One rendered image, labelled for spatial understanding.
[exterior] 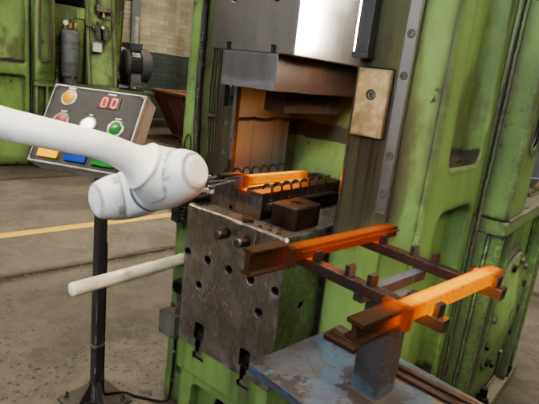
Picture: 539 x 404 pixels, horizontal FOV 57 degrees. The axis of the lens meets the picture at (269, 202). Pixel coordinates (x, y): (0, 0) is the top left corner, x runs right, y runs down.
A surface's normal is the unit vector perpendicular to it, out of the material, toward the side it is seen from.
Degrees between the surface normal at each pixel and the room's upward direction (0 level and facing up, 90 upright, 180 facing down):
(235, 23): 90
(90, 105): 60
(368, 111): 90
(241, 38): 90
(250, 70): 90
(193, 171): 69
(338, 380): 0
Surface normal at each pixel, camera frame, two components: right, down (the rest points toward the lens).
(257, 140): 0.77, 0.25
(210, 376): -0.63, 0.12
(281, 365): 0.11, -0.96
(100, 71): 0.59, 0.07
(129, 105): -0.16, -0.29
